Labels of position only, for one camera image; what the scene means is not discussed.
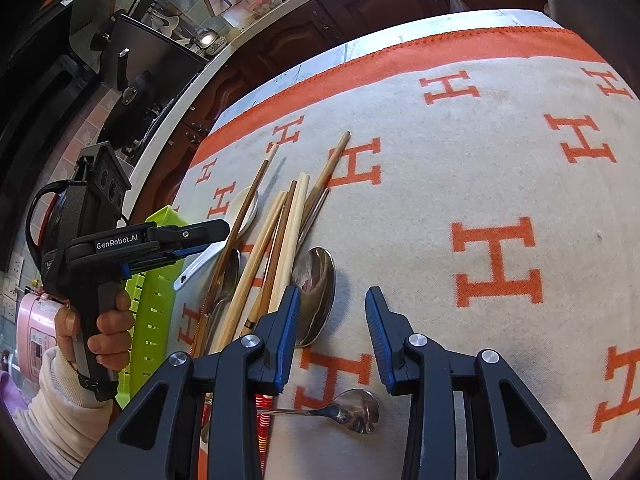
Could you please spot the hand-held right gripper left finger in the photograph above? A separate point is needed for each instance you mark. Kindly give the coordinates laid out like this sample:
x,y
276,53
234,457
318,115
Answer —
x,y
292,312

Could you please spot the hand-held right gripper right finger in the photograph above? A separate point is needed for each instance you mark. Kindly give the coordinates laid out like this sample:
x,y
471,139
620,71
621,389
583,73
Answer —
x,y
375,320

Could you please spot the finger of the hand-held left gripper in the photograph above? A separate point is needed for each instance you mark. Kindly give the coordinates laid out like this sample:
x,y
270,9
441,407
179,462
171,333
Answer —
x,y
200,234
194,249

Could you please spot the white ceramic spoon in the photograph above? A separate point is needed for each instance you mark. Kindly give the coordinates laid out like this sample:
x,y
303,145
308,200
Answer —
x,y
200,265

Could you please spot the large metal spoon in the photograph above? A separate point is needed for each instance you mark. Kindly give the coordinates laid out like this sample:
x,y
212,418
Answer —
x,y
315,305

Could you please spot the plain cream chopstick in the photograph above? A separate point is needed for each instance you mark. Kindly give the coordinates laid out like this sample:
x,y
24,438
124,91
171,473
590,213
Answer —
x,y
260,245

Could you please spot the green plastic tray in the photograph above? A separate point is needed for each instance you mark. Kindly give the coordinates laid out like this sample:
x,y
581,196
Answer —
x,y
155,310

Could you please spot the brown chopstick with pale tip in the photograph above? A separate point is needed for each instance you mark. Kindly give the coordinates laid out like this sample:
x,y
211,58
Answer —
x,y
255,185

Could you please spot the small metal spoon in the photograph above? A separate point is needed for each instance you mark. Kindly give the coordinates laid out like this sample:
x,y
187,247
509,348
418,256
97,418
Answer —
x,y
357,410

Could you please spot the person's left forearm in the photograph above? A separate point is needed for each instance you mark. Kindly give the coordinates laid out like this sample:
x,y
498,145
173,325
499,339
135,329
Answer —
x,y
60,410

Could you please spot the person's left hand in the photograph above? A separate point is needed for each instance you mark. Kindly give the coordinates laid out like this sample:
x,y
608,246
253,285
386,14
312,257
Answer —
x,y
114,322

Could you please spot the black kettle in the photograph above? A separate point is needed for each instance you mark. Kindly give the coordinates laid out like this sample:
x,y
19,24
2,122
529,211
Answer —
x,y
55,225

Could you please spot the black range hood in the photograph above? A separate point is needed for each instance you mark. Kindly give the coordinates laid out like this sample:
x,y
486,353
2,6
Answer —
x,y
40,85

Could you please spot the pink rice cooker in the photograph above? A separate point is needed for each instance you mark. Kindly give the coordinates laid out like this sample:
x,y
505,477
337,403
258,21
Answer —
x,y
35,330

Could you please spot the black gas stove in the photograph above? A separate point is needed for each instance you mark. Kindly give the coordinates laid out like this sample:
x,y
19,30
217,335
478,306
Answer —
x,y
150,60

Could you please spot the orange and cream printed blanket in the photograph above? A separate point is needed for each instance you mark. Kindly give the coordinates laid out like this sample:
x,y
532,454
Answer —
x,y
450,160

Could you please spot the purple cloth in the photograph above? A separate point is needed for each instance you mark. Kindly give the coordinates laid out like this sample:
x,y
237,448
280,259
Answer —
x,y
7,390

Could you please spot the white plastic bag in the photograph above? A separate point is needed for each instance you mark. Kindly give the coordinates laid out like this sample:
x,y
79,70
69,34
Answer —
x,y
457,0

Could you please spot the wall socket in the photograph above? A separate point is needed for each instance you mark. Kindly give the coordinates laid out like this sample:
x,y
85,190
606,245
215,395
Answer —
x,y
15,262

